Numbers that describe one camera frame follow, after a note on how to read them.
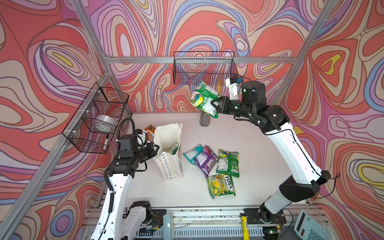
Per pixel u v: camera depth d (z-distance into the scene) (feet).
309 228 2.26
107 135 2.43
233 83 1.76
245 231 2.26
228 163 2.96
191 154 3.03
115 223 1.28
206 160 2.89
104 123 2.30
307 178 1.31
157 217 2.39
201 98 2.03
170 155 2.22
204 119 3.52
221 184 2.63
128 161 1.67
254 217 2.36
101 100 2.42
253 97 1.45
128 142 1.74
